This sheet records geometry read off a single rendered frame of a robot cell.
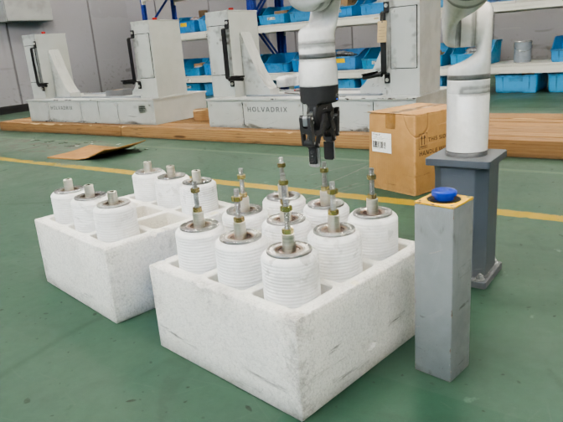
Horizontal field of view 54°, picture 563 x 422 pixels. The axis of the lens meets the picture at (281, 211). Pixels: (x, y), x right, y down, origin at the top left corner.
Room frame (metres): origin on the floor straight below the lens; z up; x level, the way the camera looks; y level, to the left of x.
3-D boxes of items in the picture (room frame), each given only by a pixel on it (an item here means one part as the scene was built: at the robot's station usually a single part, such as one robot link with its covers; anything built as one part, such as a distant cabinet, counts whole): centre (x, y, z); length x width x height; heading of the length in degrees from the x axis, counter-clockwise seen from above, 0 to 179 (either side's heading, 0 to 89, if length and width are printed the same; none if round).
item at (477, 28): (1.27, -0.44, 0.54); 0.09 x 0.09 x 0.17; 73
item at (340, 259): (0.94, -0.09, 0.16); 0.10 x 0.10 x 0.18
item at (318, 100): (1.10, -0.09, 0.45); 0.08 x 0.08 x 0.09
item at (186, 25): (7.66, 0.93, 0.90); 0.50 x 0.38 x 0.21; 144
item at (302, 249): (0.85, -0.01, 0.25); 0.08 x 0.08 x 0.01
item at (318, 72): (1.11, -0.07, 0.52); 0.11 x 0.09 x 0.06; 59
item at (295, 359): (1.02, -0.01, 0.09); 0.39 x 0.39 x 0.18; 45
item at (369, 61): (6.09, -1.24, 0.36); 0.50 x 0.38 x 0.21; 143
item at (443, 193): (0.87, -0.27, 0.32); 0.04 x 0.04 x 0.02
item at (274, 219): (1.02, -0.01, 0.25); 0.08 x 0.08 x 0.01
